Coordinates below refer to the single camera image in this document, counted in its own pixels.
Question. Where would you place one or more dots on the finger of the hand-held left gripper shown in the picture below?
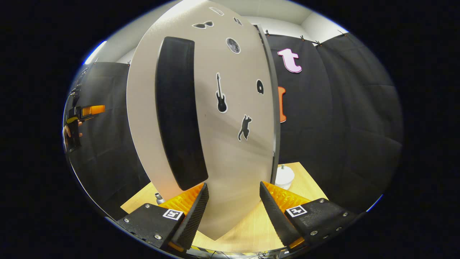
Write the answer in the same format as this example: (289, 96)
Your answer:
(94, 110)

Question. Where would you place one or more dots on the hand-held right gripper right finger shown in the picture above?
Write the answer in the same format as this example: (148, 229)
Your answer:
(275, 216)

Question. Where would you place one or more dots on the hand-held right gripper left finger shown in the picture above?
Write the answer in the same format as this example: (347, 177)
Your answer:
(192, 216)

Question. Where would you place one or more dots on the silver bottle with pink label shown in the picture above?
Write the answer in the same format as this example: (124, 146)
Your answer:
(159, 198)

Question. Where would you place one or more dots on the beige cabinet door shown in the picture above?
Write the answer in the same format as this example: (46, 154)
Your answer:
(230, 151)

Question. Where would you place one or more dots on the dark grey cabinet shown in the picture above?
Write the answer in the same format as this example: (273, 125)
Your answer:
(275, 108)

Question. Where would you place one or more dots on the white round lid with knob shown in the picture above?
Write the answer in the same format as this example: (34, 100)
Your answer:
(284, 177)

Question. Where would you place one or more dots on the black backdrop cloth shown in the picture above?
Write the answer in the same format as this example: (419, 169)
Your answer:
(341, 126)

